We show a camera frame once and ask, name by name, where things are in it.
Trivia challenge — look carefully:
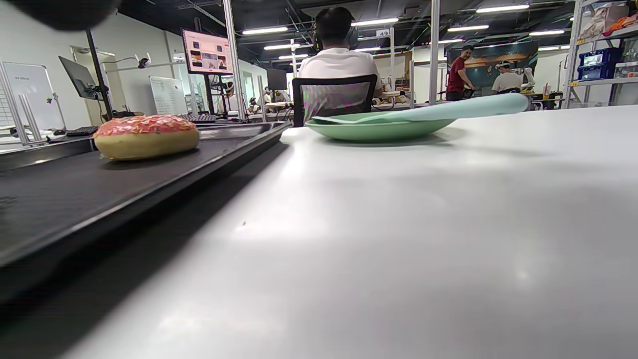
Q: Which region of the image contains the black monitor pole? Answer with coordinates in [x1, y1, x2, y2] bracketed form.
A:
[86, 30, 114, 120]

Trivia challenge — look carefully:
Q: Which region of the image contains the black baking tray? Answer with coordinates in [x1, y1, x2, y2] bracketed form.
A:
[0, 121, 292, 270]

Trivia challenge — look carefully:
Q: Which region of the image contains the small whiteboard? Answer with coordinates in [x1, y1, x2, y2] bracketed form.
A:
[149, 76, 189, 116]

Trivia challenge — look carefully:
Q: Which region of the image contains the person's right hand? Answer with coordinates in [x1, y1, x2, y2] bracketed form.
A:
[0, 0, 123, 31]

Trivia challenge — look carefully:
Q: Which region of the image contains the pink sprinkled mini donut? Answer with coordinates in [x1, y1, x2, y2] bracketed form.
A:
[93, 115, 200, 161]

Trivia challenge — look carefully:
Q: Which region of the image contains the monitor with pink screen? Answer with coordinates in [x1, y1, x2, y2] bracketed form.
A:
[181, 28, 235, 76]

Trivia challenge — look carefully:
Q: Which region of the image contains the dark tilted monitor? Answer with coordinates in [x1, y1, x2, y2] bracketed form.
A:
[58, 56, 103, 100]

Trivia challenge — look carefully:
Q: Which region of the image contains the light blue dessert shovel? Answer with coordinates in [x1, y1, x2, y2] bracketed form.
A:
[312, 93, 530, 125]

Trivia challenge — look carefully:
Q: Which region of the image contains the black mesh office chair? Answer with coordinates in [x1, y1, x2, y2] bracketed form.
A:
[292, 74, 378, 128]

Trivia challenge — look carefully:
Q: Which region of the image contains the silver metal post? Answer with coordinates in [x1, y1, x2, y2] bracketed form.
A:
[223, 0, 247, 120]
[430, 0, 441, 105]

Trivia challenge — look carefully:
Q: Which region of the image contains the metal shelf rack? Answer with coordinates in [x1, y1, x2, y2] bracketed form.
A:
[566, 0, 638, 108]

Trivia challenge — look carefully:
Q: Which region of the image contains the light green round plate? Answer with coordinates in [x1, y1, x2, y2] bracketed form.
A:
[305, 112, 455, 143]

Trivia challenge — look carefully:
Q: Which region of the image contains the large whiteboard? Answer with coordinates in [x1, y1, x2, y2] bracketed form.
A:
[0, 61, 65, 131]

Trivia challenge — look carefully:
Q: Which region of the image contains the blue storage crate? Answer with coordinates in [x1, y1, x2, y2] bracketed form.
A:
[578, 48, 624, 81]

